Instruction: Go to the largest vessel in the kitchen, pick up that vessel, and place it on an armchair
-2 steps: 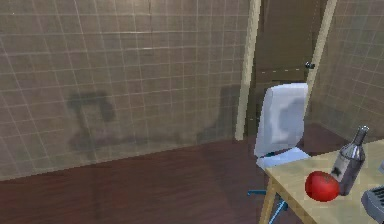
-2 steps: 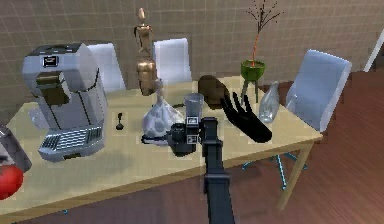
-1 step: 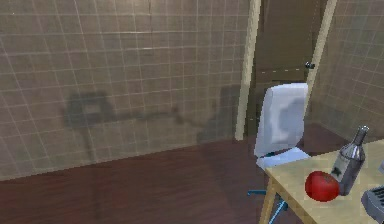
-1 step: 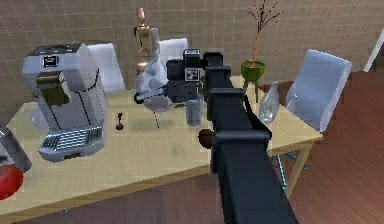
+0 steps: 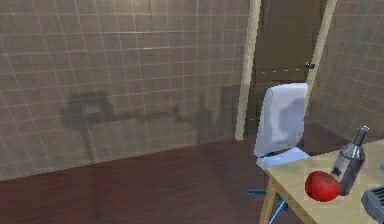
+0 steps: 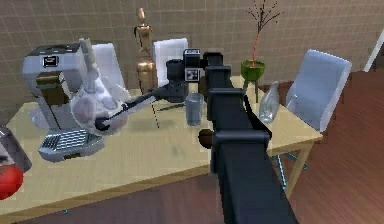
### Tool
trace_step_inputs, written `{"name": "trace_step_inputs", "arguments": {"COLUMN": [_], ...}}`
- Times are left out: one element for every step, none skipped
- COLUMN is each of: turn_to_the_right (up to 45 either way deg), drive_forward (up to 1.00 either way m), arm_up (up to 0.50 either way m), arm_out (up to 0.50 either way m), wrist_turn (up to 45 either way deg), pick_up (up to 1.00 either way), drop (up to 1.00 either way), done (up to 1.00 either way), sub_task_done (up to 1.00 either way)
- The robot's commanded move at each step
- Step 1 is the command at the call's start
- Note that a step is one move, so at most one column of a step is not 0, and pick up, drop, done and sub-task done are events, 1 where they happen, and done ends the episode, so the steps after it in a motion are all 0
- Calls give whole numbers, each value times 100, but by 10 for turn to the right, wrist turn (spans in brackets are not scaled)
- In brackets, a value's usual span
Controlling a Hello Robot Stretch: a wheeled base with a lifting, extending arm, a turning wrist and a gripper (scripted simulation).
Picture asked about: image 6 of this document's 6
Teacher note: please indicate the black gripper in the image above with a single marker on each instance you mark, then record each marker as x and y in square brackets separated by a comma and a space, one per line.
[175, 75]

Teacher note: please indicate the clear round glass vase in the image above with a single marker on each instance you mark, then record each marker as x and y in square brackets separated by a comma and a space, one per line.
[87, 106]

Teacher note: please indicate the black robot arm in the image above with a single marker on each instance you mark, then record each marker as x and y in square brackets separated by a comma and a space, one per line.
[246, 166]

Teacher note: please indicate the bronze figure statue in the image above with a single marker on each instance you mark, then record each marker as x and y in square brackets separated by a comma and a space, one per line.
[145, 66]

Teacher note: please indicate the light wooden table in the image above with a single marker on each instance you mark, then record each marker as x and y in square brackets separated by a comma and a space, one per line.
[150, 156]

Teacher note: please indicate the clear glass cup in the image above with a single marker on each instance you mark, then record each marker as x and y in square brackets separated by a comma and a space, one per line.
[194, 110]

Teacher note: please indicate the dark brown ball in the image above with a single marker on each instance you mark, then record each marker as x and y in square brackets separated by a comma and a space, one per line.
[205, 138]

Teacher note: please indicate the grey coffee machine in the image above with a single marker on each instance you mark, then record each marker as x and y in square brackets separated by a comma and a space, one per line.
[53, 83]

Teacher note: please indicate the twig plant in green pot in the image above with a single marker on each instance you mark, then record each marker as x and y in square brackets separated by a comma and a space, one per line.
[253, 70]

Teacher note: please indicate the dark grey cylinder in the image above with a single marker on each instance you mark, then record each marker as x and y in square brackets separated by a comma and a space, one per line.
[13, 151]

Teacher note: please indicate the clear glass bottle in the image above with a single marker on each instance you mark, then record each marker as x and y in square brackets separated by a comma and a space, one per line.
[269, 106]

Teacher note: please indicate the red apple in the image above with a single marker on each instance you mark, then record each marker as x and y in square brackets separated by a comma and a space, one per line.
[9, 182]

